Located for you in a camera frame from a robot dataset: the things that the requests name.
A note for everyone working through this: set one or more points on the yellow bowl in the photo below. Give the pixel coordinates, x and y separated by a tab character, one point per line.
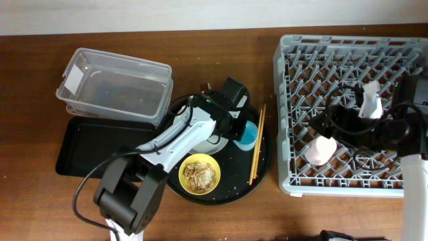
202	158

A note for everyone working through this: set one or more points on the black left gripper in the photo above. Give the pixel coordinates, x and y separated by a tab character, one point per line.
238	131

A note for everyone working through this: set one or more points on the grey round plate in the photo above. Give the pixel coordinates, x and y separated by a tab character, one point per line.
213	144

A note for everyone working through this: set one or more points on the pink plastic cup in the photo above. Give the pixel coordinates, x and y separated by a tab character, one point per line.
320	150

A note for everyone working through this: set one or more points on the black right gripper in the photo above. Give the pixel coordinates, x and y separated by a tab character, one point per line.
334	113

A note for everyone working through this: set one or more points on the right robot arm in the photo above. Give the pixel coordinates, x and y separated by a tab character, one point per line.
402	129

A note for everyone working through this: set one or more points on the food scraps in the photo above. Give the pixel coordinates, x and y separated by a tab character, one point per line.
200	177

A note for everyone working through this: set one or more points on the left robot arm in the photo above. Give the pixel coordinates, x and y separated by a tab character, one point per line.
133	183

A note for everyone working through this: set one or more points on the light blue plastic cup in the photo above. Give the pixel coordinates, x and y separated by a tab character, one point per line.
249	137

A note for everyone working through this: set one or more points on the grey dishwasher rack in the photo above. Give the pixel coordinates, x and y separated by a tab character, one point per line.
308	69

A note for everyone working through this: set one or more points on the rectangular black tray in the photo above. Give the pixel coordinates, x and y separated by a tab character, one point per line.
90	141

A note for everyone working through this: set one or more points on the round black tray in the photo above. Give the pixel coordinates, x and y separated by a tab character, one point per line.
235	166

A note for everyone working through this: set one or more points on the clear plastic bin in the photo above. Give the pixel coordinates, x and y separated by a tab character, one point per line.
116	86

